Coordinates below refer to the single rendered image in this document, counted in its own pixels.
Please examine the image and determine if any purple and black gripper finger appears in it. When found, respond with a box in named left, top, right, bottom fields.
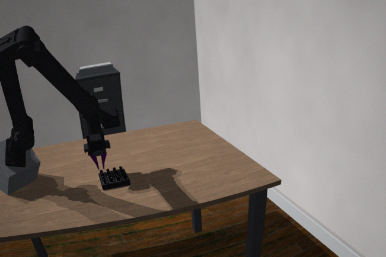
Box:
left=101, top=153, right=107, bottom=169
left=90, top=155, right=99, bottom=170

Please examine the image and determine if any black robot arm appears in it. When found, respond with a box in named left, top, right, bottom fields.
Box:
left=0, top=25, right=120, bottom=168

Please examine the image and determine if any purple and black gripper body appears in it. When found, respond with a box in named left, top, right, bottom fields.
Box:
left=84, top=130, right=110, bottom=156

